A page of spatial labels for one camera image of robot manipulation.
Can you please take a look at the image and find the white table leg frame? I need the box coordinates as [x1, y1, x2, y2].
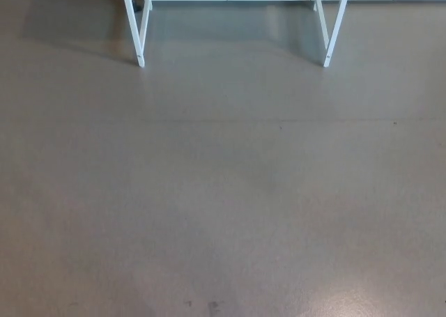
[120, 0, 153, 68]
[312, 0, 350, 68]

